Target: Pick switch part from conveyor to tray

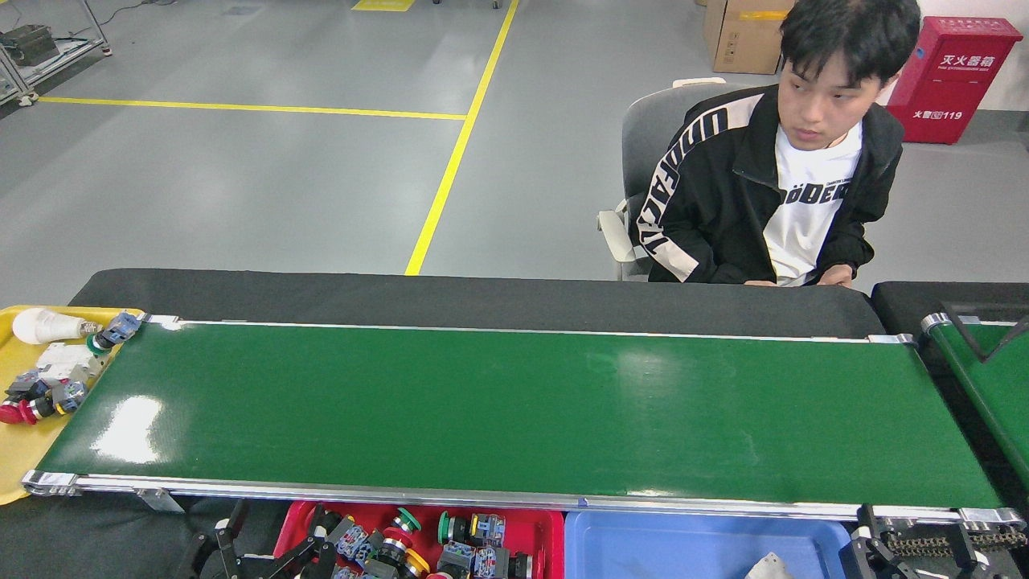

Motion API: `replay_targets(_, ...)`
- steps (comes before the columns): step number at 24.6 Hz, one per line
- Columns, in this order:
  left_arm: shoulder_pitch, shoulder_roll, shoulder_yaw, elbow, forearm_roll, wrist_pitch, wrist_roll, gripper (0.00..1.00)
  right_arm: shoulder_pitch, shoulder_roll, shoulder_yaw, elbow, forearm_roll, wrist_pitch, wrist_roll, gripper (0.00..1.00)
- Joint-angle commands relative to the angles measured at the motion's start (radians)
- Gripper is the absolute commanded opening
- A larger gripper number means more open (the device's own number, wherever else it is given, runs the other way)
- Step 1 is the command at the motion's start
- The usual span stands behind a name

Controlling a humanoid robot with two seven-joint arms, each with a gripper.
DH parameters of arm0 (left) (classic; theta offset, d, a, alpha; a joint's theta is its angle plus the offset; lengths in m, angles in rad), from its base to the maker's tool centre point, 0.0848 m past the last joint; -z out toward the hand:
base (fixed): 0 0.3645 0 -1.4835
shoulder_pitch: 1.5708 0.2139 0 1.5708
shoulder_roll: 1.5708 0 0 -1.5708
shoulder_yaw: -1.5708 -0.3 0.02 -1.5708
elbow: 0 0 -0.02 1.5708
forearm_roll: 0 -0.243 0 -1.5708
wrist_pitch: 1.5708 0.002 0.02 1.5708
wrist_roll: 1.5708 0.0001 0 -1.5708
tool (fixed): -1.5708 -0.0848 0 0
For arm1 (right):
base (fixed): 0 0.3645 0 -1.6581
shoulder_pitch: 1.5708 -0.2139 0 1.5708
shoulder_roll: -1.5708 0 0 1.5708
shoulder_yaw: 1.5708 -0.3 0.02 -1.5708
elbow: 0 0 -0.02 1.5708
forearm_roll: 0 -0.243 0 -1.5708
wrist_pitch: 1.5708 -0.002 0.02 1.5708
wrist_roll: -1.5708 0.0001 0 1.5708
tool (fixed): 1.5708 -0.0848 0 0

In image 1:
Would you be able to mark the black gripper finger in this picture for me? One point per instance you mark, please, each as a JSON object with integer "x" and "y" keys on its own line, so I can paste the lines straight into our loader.
{"x": 317, "y": 547}
{"x": 971, "y": 563}
{"x": 872, "y": 555}
{"x": 225, "y": 547}

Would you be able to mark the yellow push button switch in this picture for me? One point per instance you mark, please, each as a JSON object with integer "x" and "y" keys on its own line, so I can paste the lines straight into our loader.
{"x": 418, "y": 561}

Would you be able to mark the green conveyor belt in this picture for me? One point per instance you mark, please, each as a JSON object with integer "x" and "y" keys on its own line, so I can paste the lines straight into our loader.
{"x": 482, "y": 418}
{"x": 1001, "y": 394}

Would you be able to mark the yellow plastic tray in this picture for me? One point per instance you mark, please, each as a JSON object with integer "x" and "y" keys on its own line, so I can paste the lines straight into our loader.
{"x": 32, "y": 458}

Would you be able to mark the person's left hand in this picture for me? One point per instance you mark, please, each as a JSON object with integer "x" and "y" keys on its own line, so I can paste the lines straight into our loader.
{"x": 836, "y": 277}

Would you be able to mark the person's right hand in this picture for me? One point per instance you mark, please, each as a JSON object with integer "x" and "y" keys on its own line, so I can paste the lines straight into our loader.
{"x": 760, "y": 283}

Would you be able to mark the black silver push button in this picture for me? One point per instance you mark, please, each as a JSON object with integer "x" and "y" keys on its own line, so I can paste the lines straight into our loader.
{"x": 354, "y": 540}

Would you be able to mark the blue plastic bin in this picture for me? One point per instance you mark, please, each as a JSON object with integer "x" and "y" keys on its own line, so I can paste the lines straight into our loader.
{"x": 683, "y": 547}

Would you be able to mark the red plastic bin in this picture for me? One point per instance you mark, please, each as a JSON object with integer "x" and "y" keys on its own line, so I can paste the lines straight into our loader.
{"x": 539, "y": 523}

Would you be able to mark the white light bulb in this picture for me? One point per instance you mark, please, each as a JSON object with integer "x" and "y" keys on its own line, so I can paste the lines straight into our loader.
{"x": 44, "y": 326}

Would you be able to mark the person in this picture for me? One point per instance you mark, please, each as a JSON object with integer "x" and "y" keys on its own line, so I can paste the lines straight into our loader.
{"x": 707, "y": 201}

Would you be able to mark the grey office chair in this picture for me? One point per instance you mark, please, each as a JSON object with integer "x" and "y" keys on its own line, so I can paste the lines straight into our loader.
{"x": 643, "y": 137}

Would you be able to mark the red fire extinguisher box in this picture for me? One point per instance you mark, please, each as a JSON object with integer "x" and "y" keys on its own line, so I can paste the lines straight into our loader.
{"x": 957, "y": 80}

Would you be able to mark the white metal rack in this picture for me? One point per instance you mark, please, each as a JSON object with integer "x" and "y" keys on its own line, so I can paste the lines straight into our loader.
{"x": 72, "y": 52}

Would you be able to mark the brown cardboard box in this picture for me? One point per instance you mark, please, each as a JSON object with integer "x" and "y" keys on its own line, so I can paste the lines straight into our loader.
{"x": 744, "y": 44}

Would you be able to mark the dark grey device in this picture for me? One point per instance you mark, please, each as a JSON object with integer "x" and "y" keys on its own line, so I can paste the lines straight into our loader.
{"x": 28, "y": 44}

